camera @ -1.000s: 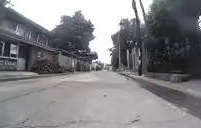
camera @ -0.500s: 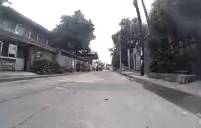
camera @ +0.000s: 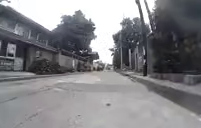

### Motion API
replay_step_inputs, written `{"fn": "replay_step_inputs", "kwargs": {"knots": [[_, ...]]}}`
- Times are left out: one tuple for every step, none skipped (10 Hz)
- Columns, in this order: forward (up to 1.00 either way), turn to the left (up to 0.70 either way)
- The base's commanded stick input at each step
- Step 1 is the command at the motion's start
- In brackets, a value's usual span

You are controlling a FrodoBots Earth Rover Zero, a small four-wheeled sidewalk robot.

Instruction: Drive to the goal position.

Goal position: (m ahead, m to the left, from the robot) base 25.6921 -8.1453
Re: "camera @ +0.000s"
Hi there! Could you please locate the pale pole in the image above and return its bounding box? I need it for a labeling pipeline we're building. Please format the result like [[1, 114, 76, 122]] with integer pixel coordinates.
[[119, 31, 124, 71]]

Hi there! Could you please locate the tall tree cluster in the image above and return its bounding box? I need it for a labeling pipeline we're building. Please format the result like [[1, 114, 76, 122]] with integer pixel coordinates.
[[109, 16, 151, 70]]

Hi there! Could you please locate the grey concrete road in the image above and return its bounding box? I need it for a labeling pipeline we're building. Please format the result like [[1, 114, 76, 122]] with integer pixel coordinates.
[[0, 69, 201, 128]]

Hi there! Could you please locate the large dark tree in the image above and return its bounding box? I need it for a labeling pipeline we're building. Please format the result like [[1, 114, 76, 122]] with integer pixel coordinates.
[[49, 9, 98, 56]]

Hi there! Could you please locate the dark pole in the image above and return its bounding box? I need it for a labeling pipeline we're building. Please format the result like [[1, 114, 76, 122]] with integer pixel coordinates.
[[135, 0, 149, 77]]

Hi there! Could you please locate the dark bush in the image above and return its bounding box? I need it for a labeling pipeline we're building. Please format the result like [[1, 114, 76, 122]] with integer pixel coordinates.
[[28, 58, 66, 75]]

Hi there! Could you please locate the dense dark hedge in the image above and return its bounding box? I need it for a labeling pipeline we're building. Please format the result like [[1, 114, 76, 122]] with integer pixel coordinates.
[[148, 0, 201, 79]]

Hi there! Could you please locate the two-storey building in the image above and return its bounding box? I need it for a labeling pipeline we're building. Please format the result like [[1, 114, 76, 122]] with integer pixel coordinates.
[[0, 2, 60, 72]]

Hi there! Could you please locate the concrete pavement strip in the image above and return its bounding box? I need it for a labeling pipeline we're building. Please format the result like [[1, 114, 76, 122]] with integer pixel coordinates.
[[0, 70, 61, 84]]

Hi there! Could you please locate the raised concrete sidewalk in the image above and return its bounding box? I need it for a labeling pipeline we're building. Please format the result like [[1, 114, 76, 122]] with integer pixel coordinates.
[[116, 69, 201, 121]]

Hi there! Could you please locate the grey boundary wall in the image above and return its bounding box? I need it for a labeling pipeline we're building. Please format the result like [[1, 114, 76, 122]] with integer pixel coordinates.
[[56, 49, 94, 72]]

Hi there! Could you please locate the low concrete wall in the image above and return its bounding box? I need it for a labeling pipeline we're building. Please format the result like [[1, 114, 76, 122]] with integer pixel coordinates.
[[149, 71, 201, 86]]

